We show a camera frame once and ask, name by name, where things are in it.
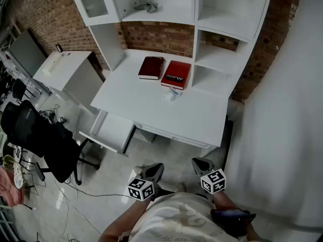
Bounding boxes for white patterned round seat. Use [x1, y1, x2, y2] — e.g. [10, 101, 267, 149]
[12, 146, 26, 189]

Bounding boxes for bright red black-label book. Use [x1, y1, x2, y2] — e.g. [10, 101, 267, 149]
[160, 60, 192, 91]

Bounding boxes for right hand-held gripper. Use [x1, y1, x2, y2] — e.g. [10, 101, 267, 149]
[191, 157, 227, 196]

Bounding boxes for person's black shorts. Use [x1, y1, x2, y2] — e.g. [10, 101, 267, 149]
[151, 188, 210, 201]

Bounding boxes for person's left forearm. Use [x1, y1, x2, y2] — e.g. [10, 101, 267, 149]
[99, 198, 154, 242]

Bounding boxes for cream long box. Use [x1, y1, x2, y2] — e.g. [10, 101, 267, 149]
[41, 53, 65, 76]

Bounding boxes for person's white printed t-shirt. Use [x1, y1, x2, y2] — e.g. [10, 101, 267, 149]
[127, 193, 240, 242]

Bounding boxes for person's right forearm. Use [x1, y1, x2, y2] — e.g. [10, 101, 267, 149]
[210, 192, 268, 242]

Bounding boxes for small black side chair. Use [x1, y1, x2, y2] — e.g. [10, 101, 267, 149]
[11, 78, 36, 103]

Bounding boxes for yellow wire frame chair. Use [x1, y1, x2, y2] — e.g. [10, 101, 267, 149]
[3, 154, 16, 172]

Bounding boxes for white desk with shelf hutch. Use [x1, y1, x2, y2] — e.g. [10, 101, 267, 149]
[68, 0, 275, 151]

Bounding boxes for grey crumpled cloth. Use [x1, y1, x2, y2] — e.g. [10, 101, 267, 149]
[133, 2, 159, 14]

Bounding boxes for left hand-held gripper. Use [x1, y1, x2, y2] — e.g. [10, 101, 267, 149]
[127, 162, 165, 202]

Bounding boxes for pink cloth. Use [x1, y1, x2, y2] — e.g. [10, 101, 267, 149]
[0, 166, 25, 208]

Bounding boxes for clear plastic bag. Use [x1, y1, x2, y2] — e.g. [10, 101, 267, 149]
[161, 87, 183, 101]

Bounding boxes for long black floor cable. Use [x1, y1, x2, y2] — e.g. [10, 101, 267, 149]
[64, 180, 134, 199]

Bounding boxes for glass cabinet door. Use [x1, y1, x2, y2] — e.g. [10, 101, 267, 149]
[76, 0, 110, 19]

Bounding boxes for black mesh office chair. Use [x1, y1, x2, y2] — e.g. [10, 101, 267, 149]
[0, 100, 100, 186]

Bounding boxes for grey tall storage cabinet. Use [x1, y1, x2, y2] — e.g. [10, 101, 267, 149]
[7, 29, 48, 78]

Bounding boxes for white side cabinet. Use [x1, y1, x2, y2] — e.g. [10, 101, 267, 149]
[32, 50, 106, 115]

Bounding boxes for white shallow desk drawer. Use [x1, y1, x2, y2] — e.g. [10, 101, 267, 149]
[79, 109, 137, 157]

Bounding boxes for dark red hardcover book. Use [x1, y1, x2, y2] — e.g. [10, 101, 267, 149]
[138, 56, 166, 81]

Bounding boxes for tangle of black cables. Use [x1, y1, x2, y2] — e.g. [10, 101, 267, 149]
[37, 103, 68, 126]

